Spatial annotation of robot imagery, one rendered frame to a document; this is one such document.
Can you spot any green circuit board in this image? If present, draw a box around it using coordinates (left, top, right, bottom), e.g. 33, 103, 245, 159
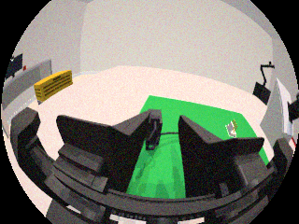
126, 96, 257, 199

